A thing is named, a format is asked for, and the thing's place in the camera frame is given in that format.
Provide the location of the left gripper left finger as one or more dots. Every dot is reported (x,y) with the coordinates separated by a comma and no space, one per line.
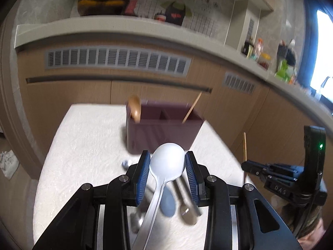
(122,192)

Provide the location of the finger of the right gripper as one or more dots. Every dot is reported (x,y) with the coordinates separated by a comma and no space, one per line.
(256,168)

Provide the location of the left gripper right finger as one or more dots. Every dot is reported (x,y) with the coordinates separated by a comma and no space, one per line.
(211,191)

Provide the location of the black skeleton-handle spoon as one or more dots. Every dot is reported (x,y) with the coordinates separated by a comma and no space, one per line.
(137,217)

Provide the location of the black shovel spoon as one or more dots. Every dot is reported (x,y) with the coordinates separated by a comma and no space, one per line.
(188,210)

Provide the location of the wooden chopstick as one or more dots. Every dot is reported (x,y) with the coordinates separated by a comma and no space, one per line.
(191,108)
(244,147)

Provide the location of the blue plastic spoon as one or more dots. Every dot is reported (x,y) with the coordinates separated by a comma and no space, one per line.
(167,204)

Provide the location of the white plastic spoon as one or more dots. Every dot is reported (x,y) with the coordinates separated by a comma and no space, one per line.
(167,164)

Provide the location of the white lace tablecloth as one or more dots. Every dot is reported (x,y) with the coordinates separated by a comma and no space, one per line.
(90,146)

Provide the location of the maroon utensil holder box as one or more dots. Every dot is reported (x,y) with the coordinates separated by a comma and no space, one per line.
(160,123)

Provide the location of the wooden spoon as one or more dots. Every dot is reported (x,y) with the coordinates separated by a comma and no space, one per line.
(134,104)

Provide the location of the wooden chopstick in holder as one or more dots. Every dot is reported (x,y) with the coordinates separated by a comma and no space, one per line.
(191,108)

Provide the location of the small grey vent grille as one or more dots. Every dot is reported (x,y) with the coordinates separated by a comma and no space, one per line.
(238,83)

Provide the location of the green items on counter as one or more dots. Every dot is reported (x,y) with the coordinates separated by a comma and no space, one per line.
(286,62)

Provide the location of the condiment bottles on counter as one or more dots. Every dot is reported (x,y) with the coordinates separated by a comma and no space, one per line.
(254,51)

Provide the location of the long grey vent grille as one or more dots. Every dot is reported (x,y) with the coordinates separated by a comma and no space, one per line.
(118,57)

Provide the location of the cartoon wall poster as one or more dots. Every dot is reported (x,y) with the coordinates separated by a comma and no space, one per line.
(208,17)

